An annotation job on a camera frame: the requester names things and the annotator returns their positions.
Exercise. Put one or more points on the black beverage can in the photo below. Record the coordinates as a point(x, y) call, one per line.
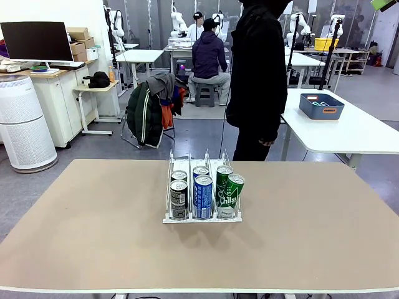
point(178, 199)
point(179, 176)

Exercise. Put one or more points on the person in black jacket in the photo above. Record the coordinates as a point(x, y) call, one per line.
point(258, 62)

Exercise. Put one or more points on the person in white shirt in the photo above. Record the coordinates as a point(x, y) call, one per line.
point(195, 29)

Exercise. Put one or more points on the white cylindrical air purifier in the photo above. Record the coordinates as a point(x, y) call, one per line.
point(25, 124)

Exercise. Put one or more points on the white framed computer monitor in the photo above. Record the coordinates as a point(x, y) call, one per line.
point(37, 40)

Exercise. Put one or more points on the grey jacket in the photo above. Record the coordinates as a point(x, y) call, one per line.
point(162, 84)

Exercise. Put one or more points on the white cup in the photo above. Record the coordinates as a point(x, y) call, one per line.
point(86, 81)

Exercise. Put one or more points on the green bowl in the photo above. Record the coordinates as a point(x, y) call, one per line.
point(39, 68)

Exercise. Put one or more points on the blue Pocari Sweat can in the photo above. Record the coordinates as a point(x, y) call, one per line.
point(201, 170)
point(203, 196)

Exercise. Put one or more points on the seated person in navy jacket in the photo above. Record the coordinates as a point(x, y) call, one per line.
point(207, 59)

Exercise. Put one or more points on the white desk with equipment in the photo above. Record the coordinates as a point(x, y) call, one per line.
point(179, 50)

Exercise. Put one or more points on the dark green striped jacket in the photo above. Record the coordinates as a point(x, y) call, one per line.
point(145, 115)

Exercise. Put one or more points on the white background table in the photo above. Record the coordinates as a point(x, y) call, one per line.
point(304, 60)
point(138, 56)

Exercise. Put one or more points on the metal chair frame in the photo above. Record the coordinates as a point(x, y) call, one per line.
point(122, 132)

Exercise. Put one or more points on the black tripod stand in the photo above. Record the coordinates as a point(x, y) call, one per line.
point(329, 56)
point(291, 53)

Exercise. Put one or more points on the person's right hand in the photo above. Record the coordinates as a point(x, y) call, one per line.
point(267, 142)

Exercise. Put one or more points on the black computer tower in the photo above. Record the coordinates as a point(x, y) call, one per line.
point(183, 67)

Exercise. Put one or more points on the black keyboard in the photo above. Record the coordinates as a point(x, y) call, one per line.
point(70, 65)

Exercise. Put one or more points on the black bag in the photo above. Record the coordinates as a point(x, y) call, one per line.
point(99, 79)

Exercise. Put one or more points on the yellow plastic bin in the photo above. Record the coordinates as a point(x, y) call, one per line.
point(326, 44)

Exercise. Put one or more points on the white side table wood top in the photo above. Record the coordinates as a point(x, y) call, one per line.
point(103, 87)

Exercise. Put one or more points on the orange bottle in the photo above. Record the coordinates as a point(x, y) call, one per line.
point(111, 74)

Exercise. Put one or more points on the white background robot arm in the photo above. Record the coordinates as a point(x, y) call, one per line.
point(117, 23)
point(222, 26)
point(177, 20)
point(338, 25)
point(296, 26)

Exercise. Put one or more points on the brown cardboard box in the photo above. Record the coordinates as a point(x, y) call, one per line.
point(88, 43)
point(78, 32)
point(80, 57)
point(77, 48)

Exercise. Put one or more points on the low wooden shelf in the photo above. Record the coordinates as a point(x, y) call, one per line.
point(355, 57)

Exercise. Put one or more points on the large white table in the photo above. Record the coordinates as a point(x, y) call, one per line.
point(343, 130)

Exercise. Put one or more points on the orange garment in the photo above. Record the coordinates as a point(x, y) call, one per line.
point(167, 115)

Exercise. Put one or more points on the person's right forearm black sleeve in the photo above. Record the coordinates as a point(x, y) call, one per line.
point(274, 118)

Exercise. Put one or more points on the grey step stool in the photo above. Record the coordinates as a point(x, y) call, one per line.
point(204, 95)

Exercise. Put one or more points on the white clear can dispenser rack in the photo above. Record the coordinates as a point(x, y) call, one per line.
point(202, 220)

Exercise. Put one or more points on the white cabinet with wood top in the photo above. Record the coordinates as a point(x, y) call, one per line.
point(53, 102)

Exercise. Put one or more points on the small white box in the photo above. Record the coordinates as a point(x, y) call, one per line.
point(92, 54)

